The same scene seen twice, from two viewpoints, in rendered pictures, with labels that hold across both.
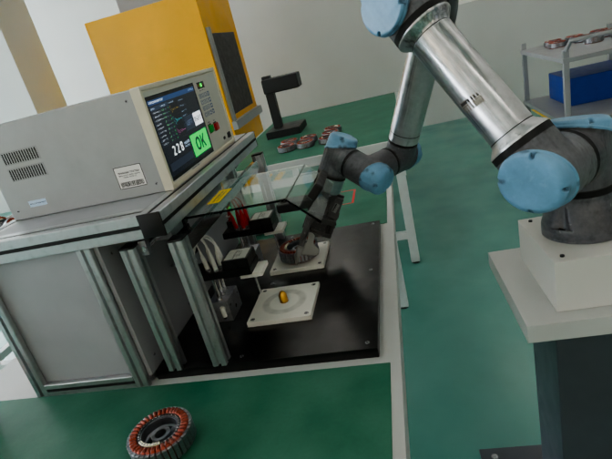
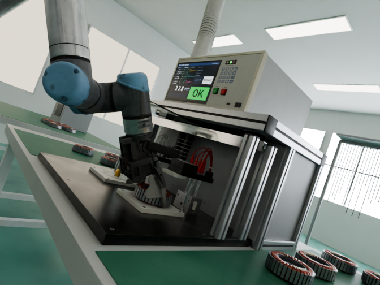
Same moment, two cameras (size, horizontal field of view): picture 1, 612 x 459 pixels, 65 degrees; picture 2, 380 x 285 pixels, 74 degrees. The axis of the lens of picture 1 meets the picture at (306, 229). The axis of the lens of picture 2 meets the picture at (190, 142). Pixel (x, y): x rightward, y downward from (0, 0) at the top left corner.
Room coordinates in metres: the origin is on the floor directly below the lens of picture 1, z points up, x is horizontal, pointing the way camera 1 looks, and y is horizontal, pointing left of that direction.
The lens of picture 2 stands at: (1.70, -0.55, 0.95)
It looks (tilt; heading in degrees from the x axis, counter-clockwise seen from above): 2 degrees up; 125
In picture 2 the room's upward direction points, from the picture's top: 20 degrees clockwise
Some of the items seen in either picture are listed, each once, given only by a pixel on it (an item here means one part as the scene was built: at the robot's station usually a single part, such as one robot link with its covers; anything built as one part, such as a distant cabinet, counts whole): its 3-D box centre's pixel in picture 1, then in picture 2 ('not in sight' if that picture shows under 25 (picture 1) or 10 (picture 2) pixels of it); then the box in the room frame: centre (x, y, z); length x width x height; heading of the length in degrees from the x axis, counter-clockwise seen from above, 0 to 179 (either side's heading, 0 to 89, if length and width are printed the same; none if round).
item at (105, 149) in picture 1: (124, 136); (236, 101); (1.21, 0.37, 1.22); 0.44 x 0.39 x 0.20; 166
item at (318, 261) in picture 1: (300, 257); (150, 202); (1.23, 0.03, 0.78); 0.15 x 0.15 x 0.01; 76
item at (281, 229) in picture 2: not in sight; (289, 202); (1.53, 0.37, 0.91); 0.28 x 0.03 x 0.32; 76
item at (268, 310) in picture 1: (284, 303); (116, 177); (1.00, 0.09, 0.78); 0.15 x 0.15 x 0.01; 76
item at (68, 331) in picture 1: (65, 325); not in sight; (0.90, 0.53, 0.91); 0.28 x 0.03 x 0.32; 76
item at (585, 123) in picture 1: (576, 149); not in sight; (0.86, -0.54, 1.02); 0.13 x 0.12 x 0.14; 127
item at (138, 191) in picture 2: (298, 249); (153, 194); (1.23, 0.03, 0.80); 0.11 x 0.11 x 0.04
